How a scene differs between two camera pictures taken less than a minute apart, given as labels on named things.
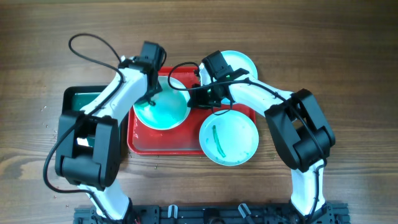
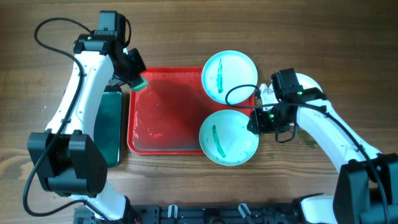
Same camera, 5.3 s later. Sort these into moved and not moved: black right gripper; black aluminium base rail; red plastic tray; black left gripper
Moved: black left gripper; black right gripper
Not moved: black aluminium base rail; red plastic tray
